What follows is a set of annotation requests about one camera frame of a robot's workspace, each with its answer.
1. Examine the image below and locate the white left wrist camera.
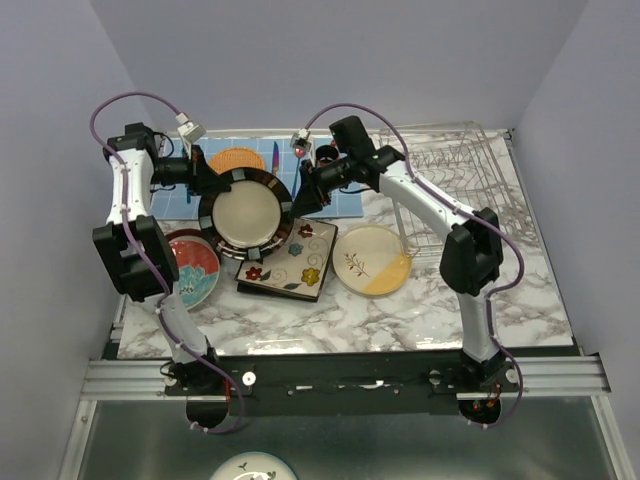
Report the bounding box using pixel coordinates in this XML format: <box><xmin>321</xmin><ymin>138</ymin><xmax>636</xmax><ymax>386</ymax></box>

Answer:
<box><xmin>176</xmin><ymin>112</ymin><xmax>206</xmax><ymax>152</ymax></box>

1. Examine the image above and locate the aluminium frame rail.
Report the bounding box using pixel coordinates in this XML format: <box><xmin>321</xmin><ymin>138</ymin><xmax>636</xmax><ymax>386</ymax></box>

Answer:
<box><xmin>80</xmin><ymin>356</ymin><xmax>610</xmax><ymax>401</ymax></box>

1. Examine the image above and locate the white floral plate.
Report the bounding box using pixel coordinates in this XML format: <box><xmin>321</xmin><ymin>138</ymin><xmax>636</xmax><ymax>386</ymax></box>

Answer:
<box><xmin>210</xmin><ymin>451</ymin><xmax>298</xmax><ymax>480</ymax></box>

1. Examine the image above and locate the red rimmed round plate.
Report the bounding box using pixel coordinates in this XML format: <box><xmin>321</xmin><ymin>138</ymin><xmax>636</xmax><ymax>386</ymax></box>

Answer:
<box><xmin>166</xmin><ymin>229</ymin><xmax>220</xmax><ymax>272</ymax></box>

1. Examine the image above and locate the iridescent spoon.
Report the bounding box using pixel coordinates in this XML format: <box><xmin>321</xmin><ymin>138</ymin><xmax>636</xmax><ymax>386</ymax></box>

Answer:
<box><xmin>291</xmin><ymin>147</ymin><xmax>306</xmax><ymax>197</ymax></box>

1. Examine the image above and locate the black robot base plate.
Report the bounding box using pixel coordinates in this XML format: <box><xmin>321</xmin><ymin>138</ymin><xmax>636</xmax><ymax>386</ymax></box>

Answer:
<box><xmin>164</xmin><ymin>344</ymin><xmax>526</xmax><ymax>417</ymax></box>

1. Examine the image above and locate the cream square dark-rimmed plate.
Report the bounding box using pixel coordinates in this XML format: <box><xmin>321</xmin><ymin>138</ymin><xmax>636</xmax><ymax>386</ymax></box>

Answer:
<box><xmin>235</xmin><ymin>218</ymin><xmax>338</xmax><ymax>302</ymax></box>

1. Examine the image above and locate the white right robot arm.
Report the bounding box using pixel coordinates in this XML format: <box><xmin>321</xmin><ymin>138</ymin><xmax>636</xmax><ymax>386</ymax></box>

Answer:
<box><xmin>290</xmin><ymin>116</ymin><xmax>507</xmax><ymax>392</ymax></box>

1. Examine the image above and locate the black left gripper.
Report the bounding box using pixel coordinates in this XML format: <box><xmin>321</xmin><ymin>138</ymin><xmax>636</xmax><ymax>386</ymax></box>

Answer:
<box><xmin>148</xmin><ymin>144</ymin><xmax>231</xmax><ymax>196</ymax></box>

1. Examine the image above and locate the woven wicker round trivet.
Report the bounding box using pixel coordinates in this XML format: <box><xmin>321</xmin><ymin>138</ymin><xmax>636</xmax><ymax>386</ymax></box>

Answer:
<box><xmin>208</xmin><ymin>147</ymin><xmax>266</xmax><ymax>174</ymax></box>

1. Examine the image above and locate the blue grid placemat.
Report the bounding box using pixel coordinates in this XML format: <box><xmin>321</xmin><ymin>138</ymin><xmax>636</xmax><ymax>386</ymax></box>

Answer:
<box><xmin>151</xmin><ymin>136</ymin><xmax>363</xmax><ymax>220</ymax></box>

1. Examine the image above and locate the yellow round plate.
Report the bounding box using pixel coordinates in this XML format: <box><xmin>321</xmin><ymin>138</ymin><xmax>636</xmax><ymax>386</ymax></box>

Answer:
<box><xmin>332</xmin><ymin>224</ymin><xmax>412</xmax><ymax>297</ymax></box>

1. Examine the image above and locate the white red rimmed plate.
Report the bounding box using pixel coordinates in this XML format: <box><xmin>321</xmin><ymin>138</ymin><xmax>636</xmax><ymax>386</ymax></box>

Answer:
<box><xmin>169</xmin><ymin>236</ymin><xmax>220</xmax><ymax>310</ymax></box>

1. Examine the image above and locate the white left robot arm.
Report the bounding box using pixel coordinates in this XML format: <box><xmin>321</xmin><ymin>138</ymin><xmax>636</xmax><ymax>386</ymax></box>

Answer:
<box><xmin>92</xmin><ymin>123</ymin><xmax>234</xmax><ymax>395</ymax></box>

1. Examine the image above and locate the iridescent knife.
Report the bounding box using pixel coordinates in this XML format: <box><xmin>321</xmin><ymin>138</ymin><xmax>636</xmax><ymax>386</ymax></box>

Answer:
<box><xmin>271</xmin><ymin>141</ymin><xmax>280</xmax><ymax>175</ymax></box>

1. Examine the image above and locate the wire dish rack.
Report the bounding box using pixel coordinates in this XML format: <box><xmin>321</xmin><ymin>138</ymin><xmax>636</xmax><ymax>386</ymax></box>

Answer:
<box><xmin>398</xmin><ymin>122</ymin><xmax>544</xmax><ymax>270</ymax></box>

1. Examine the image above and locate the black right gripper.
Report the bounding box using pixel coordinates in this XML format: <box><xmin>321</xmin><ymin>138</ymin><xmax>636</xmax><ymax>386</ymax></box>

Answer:
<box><xmin>287</xmin><ymin>156</ymin><xmax>352</xmax><ymax>222</ymax></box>

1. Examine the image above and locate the orange black mug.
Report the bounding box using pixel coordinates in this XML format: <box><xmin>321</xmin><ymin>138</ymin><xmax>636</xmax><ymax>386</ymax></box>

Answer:
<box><xmin>315</xmin><ymin>145</ymin><xmax>340</xmax><ymax>166</ymax></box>

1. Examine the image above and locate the dark olive round plate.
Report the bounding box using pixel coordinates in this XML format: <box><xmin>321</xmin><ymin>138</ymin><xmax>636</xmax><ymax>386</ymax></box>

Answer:
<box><xmin>198</xmin><ymin>167</ymin><xmax>293</xmax><ymax>261</ymax></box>

